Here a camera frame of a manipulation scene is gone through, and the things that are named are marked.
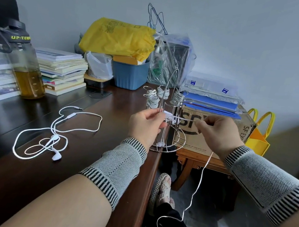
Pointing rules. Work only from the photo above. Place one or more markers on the person's left hand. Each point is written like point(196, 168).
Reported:
point(142, 125)

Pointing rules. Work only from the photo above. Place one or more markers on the person's right hand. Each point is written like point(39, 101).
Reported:
point(223, 136)

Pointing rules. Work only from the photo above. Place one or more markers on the person's left thumb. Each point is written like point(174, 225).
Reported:
point(156, 113)

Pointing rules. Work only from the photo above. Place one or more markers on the person's right thumb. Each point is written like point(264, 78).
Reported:
point(202, 127)

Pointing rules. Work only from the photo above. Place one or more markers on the person's left forearm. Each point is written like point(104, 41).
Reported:
point(79, 202)

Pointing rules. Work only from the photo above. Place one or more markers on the person's right forearm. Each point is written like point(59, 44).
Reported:
point(270, 190)

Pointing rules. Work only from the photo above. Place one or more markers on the coiled white earphones bundle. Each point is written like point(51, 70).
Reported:
point(178, 97)
point(152, 100)
point(163, 92)

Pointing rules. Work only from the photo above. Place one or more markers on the brown cardboard box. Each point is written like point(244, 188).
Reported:
point(215, 136)

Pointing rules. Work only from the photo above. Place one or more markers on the blue folders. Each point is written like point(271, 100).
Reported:
point(210, 102)

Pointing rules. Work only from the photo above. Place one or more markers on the brown wooden stool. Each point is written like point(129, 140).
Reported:
point(194, 163)

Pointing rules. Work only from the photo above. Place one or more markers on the clear plastic packets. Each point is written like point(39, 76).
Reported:
point(211, 87)

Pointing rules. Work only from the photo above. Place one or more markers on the blue plastic bin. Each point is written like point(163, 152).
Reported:
point(129, 73)

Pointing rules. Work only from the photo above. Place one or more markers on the clear plastic bag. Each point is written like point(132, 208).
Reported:
point(170, 59)

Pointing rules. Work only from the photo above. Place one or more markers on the yellow tote bag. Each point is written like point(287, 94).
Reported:
point(258, 142)

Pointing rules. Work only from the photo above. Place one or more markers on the grey knit wrist sleeve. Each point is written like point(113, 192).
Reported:
point(118, 167)
point(263, 179)

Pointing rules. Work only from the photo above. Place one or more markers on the black box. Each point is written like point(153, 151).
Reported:
point(98, 82)

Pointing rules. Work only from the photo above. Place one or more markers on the white plastic bag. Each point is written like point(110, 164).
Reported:
point(100, 64)

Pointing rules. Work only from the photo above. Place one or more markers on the person's foot in woven sandal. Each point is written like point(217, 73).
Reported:
point(162, 190)

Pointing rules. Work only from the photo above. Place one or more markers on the yellow plastic bag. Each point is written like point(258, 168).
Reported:
point(119, 37)

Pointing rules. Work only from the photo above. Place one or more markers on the stack of books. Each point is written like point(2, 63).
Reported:
point(62, 70)

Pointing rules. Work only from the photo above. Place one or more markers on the person's leg in black trousers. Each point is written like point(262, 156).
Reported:
point(168, 226)

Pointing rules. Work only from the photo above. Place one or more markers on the clear water bottle black lid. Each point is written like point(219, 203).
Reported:
point(25, 70)

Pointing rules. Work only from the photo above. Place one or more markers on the printed paper sheet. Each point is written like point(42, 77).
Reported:
point(0, 78)

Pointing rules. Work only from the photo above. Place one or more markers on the black chair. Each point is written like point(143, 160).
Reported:
point(3, 7)

